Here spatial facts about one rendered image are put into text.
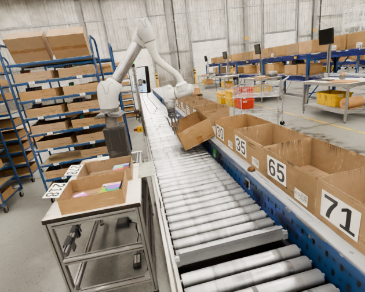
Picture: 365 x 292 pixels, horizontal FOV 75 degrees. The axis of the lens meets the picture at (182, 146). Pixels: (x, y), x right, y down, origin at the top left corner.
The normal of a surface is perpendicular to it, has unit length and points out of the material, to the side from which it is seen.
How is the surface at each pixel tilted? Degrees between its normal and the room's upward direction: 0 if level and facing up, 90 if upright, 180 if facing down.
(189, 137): 91
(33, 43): 118
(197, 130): 91
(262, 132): 90
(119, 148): 90
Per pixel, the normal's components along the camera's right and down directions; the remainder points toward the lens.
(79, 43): 0.23, 0.76
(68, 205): 0.15, 0.31
